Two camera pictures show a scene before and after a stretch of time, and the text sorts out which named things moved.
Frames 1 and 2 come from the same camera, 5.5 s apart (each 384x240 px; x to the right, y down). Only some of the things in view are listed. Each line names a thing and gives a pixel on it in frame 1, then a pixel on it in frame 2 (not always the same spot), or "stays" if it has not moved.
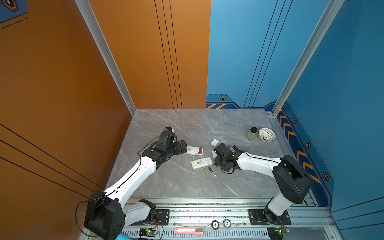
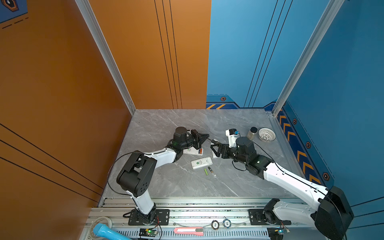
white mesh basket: [266, 134] stays
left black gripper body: [176, 149] to [193, 141]
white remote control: [201, 162] stays
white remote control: [195, 150] stays
